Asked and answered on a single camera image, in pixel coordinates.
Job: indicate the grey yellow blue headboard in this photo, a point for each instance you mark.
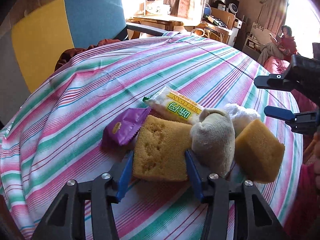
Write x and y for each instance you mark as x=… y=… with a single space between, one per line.
x=31 y=49

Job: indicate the wooden desk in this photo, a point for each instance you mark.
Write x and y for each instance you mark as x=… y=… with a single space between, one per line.
x=166 y=22

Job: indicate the white plastic bundle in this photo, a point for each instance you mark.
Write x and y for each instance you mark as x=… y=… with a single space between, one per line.
x=240 y=116

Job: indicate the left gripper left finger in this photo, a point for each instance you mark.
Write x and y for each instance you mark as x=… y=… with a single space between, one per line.
x=65 y=218

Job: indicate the beige rolled sock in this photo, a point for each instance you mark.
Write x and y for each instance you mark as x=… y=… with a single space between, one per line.
x=213 y=140

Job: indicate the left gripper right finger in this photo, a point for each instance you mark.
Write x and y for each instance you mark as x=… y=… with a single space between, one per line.
x=254 y=218

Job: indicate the striped pink green bedsheet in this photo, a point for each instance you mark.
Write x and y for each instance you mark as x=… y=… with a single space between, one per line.
x=56 y=135

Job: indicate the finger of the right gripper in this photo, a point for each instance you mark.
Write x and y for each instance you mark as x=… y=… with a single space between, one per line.
x=301 y=123
x=273 y=82

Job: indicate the yellow sponge block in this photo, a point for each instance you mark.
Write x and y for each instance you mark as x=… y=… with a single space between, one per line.
x=159 y=150
x=258 y=152

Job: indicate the dark red cloth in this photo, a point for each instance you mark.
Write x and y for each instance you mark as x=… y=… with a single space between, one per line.
x=68 y=54

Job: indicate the seated person in red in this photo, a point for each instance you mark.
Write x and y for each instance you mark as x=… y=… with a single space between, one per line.
x=281 y=48

